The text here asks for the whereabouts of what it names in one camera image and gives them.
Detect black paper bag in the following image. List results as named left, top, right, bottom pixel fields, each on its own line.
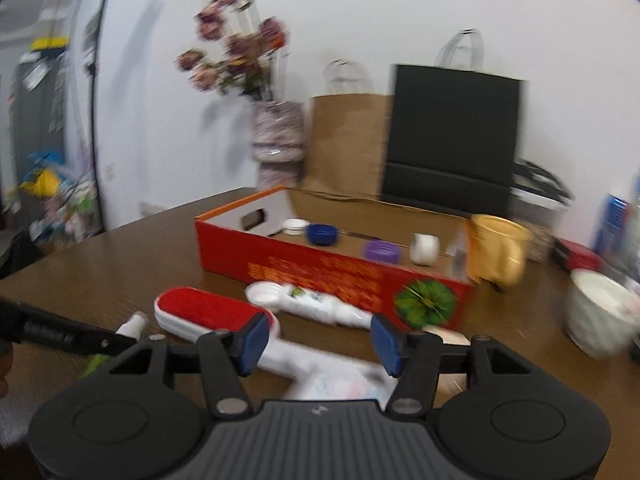
left=381, top=28, right=522, bottom=217

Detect white ceramic bowl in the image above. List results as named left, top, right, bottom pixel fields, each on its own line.
left=566, top=269, right=639, bottom=359

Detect clear food container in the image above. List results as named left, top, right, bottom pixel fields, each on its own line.
left=510, top=159, right=574, bottom=263

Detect red book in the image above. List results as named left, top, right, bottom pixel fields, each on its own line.
left=552, top=238, right=602, bottom=272

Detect green spray bottle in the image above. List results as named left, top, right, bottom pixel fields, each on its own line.
left=82, top=311, right=149, bottom=377

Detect white tape roll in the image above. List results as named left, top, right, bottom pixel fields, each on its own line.
left=409, top=233, right=440, bottom=266

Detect white jar lid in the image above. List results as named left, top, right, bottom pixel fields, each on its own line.
left=282, top=218, right=310, bottom=236

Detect blue soda can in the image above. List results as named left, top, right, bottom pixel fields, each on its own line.
left=593, top=194, right=628, bottom=260

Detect dried pink roses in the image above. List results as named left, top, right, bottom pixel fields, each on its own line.
left=175, top=0, right=290, bottom=102

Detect brown paper bag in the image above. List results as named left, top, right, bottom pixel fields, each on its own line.
left=302, top=60, right=393, bottom=200

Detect red white lint brush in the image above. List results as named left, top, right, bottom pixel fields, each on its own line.
left=154, top=287, right=320, bottom=379

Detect pink power adapter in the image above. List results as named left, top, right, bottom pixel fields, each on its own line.
left=422, top=325, right=471, bottom=346

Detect yellow mug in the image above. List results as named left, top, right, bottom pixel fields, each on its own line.
left=471, top=214, right=533, bottom=288

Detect blue gear lid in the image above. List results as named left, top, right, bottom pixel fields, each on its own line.
left=306, top=223, right=338, bottom=247

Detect red cardboard box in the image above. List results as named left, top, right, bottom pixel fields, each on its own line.
left=195, top=186, right=474, bottom=330

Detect purple gear lid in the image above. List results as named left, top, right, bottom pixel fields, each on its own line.
left=362, top=240, right=401, bottom=264

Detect small white spray bottle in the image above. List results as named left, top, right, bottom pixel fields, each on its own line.
left=245, top=281, right=372, bottom=330

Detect pink ceramic vase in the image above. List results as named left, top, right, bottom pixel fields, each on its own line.
left=252, top=101, right=306, bottom=190

